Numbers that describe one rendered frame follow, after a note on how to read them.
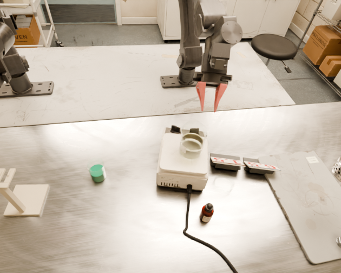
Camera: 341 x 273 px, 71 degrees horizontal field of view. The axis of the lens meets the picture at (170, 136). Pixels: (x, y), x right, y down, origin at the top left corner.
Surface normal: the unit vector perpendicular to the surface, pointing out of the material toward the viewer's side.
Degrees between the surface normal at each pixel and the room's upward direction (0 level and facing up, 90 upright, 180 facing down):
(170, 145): 0
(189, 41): 56
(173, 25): 90
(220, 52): 40
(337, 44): 91
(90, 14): 90
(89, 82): 0
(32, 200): 0
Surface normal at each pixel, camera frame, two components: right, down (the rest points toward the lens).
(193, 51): 0.26, 0.25
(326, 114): 0.07, -0.66
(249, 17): 0.18, 0.75
